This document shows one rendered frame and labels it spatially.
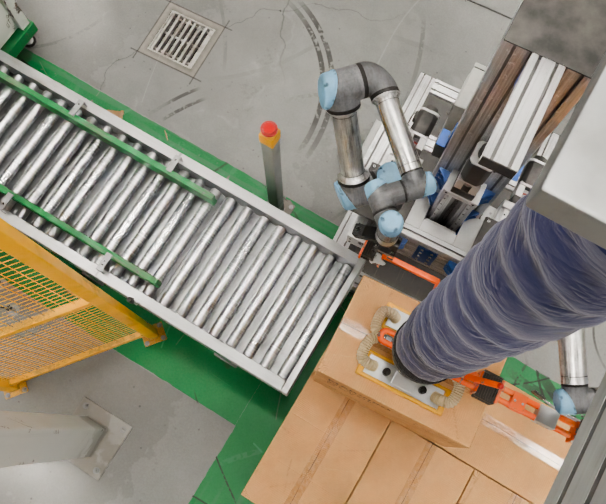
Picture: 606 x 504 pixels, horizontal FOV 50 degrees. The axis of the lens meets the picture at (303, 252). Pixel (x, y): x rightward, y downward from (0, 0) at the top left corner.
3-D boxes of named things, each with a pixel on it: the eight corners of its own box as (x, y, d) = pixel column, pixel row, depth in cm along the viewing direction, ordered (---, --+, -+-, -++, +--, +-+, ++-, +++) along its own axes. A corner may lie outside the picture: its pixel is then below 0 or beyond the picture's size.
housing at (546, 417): (529, 421, 223) (534, 421, 219) (537, 403, 225) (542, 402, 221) (549, 431, 222) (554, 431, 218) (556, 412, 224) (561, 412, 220)
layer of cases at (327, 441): (247, 486, 314) (240, 494, 276) (351, 310, 337) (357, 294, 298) (470, 629, 299) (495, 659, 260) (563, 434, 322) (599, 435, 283)
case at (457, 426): (313, 380, 275) (316, 370, 237) (354, 296, 285) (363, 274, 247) (444, 447, 268) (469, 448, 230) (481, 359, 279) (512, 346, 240)
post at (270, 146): (268, 212, 366) (258, 134, 269) (275, 202, 367) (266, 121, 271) (279, 218, 365) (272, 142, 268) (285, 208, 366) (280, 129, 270)
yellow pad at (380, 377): (354, 372, 237) (355, 371, 232) (366, 347, 239) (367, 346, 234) (440, 416, 233) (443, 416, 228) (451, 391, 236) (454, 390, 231)
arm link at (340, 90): (383, 208, 241) (366, 70, 207) (344, 219, 240) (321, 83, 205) (372, 190, 251) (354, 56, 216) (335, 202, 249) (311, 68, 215)
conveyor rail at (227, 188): (-30, 53, 345) (-49, 32, 326) (-24, 46, 346) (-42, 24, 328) (352, 274, 315) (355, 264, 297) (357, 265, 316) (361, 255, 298)
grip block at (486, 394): (468, 395, 225) (472, 394, 220) (479, 369, 228) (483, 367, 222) (490, 406, 224) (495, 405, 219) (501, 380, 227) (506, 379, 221)
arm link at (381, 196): (393, 180, 215) (405, 211, 212) (361, 190, 214) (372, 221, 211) (396, 171, 207) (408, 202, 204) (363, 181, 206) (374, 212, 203)
